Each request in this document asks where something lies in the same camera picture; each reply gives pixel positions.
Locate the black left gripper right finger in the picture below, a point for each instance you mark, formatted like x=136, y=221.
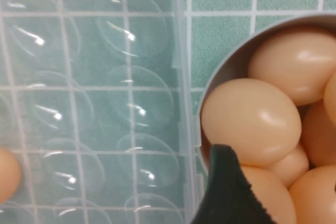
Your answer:
x=335, y=187

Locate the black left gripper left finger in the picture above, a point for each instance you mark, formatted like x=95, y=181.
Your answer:
x=225, y=195

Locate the clear plastic egg box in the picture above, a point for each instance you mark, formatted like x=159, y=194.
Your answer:
x=105, y=103

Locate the grey round bowl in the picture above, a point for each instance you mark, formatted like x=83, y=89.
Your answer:
x=236, y=58

